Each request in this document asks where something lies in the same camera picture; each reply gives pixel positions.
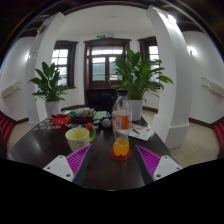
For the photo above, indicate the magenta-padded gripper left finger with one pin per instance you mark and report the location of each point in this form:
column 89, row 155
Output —
column 58, row 166

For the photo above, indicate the small grey ball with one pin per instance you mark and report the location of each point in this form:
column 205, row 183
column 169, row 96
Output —
column 106, row 123

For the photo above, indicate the potted plant in white pot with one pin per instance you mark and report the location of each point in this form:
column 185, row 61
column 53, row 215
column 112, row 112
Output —
column 50, row 86
column 138, row 75

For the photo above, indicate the dark wooden double door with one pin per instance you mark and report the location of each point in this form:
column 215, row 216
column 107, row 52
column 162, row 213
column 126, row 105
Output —
column 100, row 65

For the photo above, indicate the red box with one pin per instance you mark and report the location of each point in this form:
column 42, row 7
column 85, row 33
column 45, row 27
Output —
column 61, row 119

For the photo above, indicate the green packet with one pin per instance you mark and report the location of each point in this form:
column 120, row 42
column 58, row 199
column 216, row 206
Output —
column 100, row 115

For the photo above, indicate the pale yellow cup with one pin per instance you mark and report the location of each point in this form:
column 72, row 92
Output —
column 77, row 139

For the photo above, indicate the colourful stickers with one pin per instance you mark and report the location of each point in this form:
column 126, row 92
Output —
column 46, row 125

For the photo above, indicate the green exit sign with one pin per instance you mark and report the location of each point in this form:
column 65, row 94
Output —
column 101, row 36

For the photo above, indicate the orange drink bottle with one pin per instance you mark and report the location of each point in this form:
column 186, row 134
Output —
column 122, row 121

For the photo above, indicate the wall lamp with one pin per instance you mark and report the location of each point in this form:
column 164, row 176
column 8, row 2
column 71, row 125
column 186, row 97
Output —
column 191, row 50

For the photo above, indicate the small red ball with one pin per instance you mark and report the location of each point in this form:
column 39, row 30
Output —
column 89, row 126

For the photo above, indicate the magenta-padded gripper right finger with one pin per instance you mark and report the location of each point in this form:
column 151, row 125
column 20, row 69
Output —
column 166, row 166

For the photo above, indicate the black chair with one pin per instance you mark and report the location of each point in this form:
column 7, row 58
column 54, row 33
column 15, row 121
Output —
column 100, row 100

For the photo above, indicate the white wall radiator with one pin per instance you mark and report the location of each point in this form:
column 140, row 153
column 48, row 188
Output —
column 10, row 90
column 213, row 87

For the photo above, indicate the dark-framed window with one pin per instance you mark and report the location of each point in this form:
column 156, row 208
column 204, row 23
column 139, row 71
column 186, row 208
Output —
column 152, row 51
column 60, row 58

